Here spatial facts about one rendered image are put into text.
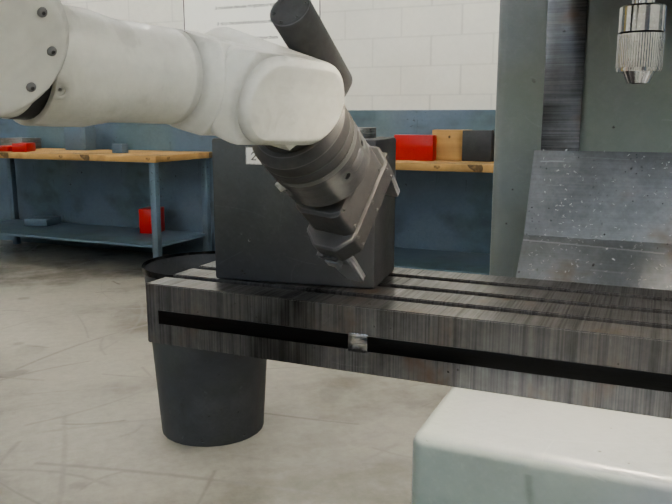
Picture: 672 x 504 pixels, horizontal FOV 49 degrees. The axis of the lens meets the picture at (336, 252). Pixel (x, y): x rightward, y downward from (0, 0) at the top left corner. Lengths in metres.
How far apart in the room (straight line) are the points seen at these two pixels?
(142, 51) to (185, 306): 0.53
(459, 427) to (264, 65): 0.40
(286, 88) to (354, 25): 4.99
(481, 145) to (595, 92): 3.43
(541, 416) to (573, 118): 0.60
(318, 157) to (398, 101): 4.75
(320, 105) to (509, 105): 0.73
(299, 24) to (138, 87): 0.16
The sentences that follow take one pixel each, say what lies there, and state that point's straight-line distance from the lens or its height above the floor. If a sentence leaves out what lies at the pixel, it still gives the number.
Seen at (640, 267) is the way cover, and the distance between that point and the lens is 1.16.
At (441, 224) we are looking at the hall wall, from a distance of 5.30.
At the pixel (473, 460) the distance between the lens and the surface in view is 0.71.
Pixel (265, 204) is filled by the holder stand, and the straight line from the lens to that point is 0.95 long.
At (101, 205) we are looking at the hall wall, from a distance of 6.78.
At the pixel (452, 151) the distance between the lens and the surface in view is 4.73.
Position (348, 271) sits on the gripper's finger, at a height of 1.00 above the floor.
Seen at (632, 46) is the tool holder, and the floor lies 1.23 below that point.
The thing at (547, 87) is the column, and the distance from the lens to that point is 1.25.
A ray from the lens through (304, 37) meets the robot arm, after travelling 0.60.
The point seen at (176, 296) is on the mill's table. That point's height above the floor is 0.93.
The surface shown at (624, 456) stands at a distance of 0.72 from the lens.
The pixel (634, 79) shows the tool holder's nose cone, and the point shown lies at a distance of 0.86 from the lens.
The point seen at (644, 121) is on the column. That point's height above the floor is 1.15.
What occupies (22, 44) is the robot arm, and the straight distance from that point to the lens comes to 0.39.
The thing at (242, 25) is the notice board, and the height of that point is 1.84.
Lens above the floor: 1.15
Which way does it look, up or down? 10 degrees down
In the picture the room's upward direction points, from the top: straight up
